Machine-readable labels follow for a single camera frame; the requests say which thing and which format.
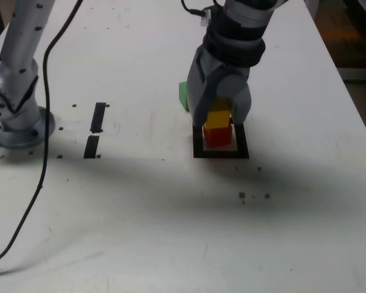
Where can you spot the brown wooden furniture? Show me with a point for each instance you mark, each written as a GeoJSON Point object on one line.
{"type": "Point", "coordinates": [353, 30]}

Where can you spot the black tape strip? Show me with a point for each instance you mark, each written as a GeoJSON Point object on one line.
{"type": "Point", "coordinates": [97, 117]}

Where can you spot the green cube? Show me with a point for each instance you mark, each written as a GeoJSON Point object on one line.
{"type": "Point", "coordinates": [182, 96]}

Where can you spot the yellow cube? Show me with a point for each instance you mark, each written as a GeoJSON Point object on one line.
{"type": "Point", "coordinates": [218, 119]}

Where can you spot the red cube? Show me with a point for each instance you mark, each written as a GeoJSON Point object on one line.
{"type": "Point", "coordinates": [218, 137]}

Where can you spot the black tape square outline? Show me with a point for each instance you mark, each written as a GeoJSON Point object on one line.
{"type": "Point", "coordinates": [196, 152]}

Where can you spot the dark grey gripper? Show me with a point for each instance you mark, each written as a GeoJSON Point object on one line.
{"type": "Point", "coordinates": [236, 70]}

